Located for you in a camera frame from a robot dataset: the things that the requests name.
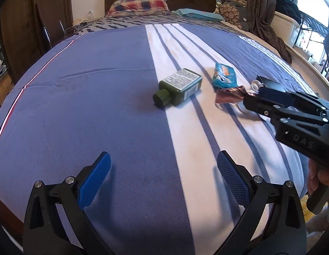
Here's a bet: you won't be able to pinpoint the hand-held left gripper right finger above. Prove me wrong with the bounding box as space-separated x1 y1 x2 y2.
215 150 307 255

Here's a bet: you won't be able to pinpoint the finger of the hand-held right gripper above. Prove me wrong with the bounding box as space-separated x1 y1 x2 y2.
243 95 327 125
257 87 329 116

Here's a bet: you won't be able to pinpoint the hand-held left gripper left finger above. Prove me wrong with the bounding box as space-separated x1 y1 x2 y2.
22 151 114 255

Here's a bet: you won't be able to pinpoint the black box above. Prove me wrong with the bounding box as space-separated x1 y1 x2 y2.
256 76 286 92

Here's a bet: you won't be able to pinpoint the brown wrapper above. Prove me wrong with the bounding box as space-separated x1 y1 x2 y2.
215 85 246 104

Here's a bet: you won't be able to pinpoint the blue snack packet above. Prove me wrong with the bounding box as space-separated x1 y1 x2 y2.
212 63 238 89

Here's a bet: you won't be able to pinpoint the dark green square bottle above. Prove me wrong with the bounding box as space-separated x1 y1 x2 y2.
152 68 203 108

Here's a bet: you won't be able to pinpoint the person's right hand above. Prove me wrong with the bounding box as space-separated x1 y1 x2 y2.
306 158 329 195

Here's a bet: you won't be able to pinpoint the white storage box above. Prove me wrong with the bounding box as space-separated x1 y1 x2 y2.
273 11 304 49

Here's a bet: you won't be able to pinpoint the blue striped blanket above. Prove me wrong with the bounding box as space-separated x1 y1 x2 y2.
0 23 324 255

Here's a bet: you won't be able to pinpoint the black folding rack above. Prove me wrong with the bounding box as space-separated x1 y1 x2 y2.
297 11 329 75

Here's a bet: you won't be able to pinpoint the black jacket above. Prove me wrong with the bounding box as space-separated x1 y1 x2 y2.
276 0 302 24

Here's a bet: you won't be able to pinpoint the brown curtain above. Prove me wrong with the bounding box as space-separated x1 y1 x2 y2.
221 0 292 63

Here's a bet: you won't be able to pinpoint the brown patterned cushion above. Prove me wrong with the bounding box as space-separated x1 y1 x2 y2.
216 0 250 30

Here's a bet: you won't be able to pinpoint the teal pillow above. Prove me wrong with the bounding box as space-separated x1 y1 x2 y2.
171 8 225 22

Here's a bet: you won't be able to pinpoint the grey zigzag bed sheet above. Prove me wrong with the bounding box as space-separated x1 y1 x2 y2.
74 14 239 36

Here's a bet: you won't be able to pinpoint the plaid pillow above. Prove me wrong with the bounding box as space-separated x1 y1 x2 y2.
105 0 170 18

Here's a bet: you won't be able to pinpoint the dark chair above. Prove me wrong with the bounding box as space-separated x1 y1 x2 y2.
35 3 82 50

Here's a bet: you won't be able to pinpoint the dark wooden wardrobe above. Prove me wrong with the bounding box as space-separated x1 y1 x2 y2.
0 0 73 85

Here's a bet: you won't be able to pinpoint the white charger cables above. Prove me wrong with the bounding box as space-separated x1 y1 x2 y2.
65 12 101 34

